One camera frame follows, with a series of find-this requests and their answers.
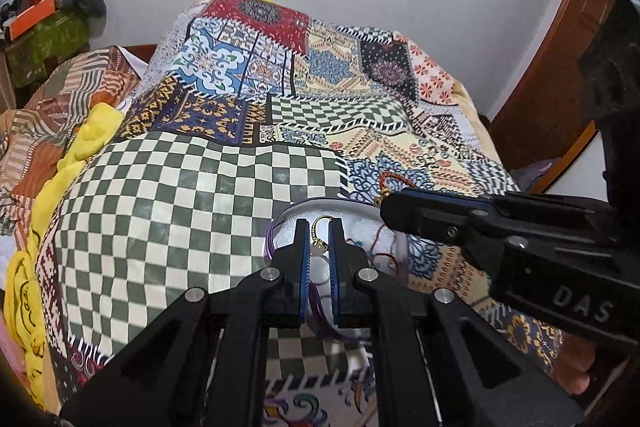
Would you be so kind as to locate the colourful patchwork blanket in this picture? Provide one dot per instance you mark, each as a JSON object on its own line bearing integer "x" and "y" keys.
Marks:
{"x": 175, "y": 217}

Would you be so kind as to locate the purple heart-shaped jewelry box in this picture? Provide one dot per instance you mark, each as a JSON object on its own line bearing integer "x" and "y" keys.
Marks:
{"x": 350, "y": 214}

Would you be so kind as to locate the yellow cloth with black drawings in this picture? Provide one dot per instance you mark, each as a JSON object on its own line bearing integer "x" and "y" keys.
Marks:
{"x": 30, "y": 287}

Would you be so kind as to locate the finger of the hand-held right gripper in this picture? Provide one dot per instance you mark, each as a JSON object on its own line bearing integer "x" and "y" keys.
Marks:
{"x": 425, "y": 219}
{"x": 450, "y": 197}

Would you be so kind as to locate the flat orange box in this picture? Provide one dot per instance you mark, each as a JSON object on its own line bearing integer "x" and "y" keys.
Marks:
{"x": 31, "y": 19}

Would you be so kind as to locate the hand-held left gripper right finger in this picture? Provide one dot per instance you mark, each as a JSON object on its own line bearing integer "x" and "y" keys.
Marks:
{"x": 334, "y": 267}

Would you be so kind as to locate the gold earring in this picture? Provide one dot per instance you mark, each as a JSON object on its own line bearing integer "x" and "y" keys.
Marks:
{"x": 318, "y": 247}

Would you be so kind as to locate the striped orange brown quilt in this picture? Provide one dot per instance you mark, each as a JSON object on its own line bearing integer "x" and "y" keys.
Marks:
{"x": 60, "y": 107}

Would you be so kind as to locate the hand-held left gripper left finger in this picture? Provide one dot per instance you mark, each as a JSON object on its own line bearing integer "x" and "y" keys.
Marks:
{"x": 304, "y": 267}

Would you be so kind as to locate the green patterned covered cabinet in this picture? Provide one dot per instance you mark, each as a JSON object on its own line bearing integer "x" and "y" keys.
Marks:
{"x": 45, "y": 49}

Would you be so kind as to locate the person's right hand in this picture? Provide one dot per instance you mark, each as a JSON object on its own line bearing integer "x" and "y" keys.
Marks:
{"x": 575, "y": 367}

